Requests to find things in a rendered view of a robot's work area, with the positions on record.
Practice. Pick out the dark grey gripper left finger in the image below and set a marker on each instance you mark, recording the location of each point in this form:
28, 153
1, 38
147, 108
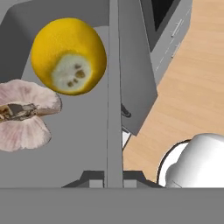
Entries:
94, 179

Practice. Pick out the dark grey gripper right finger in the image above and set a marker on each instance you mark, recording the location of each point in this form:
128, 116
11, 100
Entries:
132, 179

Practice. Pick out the pale pink garlic bulb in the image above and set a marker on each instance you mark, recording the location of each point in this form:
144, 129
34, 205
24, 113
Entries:
23, 131

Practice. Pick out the yellow lemon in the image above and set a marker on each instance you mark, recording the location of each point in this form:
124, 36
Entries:
62, 43

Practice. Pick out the white round object black rim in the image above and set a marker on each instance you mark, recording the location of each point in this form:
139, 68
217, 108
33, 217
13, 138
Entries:
201, 160

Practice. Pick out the grey cabinet run with drawers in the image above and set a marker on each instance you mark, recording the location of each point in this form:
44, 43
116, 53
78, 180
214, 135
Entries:
170, 46

